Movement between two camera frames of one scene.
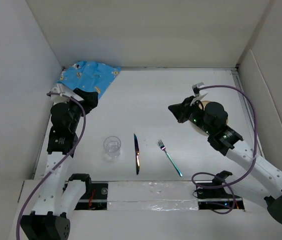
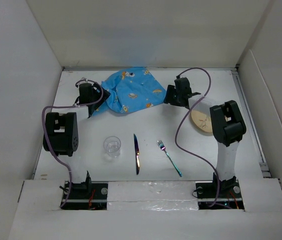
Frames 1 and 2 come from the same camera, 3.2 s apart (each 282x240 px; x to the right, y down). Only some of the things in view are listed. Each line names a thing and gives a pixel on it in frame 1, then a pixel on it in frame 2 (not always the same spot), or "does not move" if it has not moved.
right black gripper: x=180 y=110 to x=170 y=89
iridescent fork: x=162 y=147 does not move
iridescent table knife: x=138 y=153 does not move
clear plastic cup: x=112 y=144 does not move
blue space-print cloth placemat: x=92 y=76 to x=131 y=89
